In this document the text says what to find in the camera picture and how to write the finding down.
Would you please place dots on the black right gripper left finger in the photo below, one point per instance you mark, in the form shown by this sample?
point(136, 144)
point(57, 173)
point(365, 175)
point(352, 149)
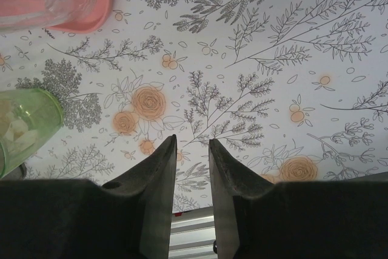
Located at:
point(91, 219)

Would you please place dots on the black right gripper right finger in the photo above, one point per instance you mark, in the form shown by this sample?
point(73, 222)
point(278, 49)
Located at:
point(303, 219)

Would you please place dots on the tall green glass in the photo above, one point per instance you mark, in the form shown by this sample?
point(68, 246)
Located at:
point(45, 119)

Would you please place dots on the pink plastic tray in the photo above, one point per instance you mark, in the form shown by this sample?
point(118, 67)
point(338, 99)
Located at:
point(103, 1)

